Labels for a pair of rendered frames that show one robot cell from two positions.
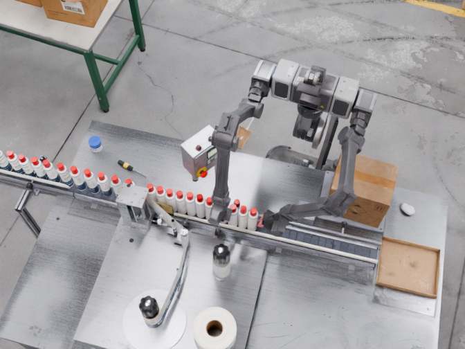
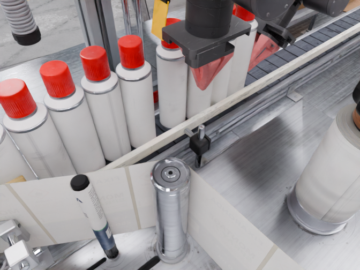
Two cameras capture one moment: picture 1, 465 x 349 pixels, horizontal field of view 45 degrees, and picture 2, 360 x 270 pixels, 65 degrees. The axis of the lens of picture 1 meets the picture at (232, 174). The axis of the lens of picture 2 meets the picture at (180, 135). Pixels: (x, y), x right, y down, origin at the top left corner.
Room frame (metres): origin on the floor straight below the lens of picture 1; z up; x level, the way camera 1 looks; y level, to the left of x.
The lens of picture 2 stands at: (1.02, 0.35, 1.29)
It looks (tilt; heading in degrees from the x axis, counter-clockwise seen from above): 49 degrees down; 307
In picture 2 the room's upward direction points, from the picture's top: 1 degrees clockwise
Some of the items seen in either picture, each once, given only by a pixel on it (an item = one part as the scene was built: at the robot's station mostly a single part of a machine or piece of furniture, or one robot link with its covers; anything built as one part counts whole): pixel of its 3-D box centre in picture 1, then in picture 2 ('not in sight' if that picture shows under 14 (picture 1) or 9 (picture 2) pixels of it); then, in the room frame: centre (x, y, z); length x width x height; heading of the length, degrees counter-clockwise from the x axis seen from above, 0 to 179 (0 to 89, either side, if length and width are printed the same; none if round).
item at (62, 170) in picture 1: (64, 174); not in sight; (1.47, 0.89, 0.98); 0.05 x 0.05 x 0.20
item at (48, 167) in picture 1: (50, 172); not in sight; (1.49, 0.97, 0.98); 0.05 x 0.05 x 0.20
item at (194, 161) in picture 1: (202, 152); not in sight; (1.37, 0.14, 1.38); 0.17 x 0.10 x 0.19; 131
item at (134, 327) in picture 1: (154, 320); not in sight; (0.72, 0.36, 0.89); 0.31 x 0.31 x 0.01
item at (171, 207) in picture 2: (185, 239); (171, 217); (1.11, 0.23, 0.97); 0.05 x 0.05 x 0.19
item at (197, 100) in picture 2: (232, 215); (199, 72); (1.24, -0.01, 0.98); 0.05 x 0.05 x 0.20
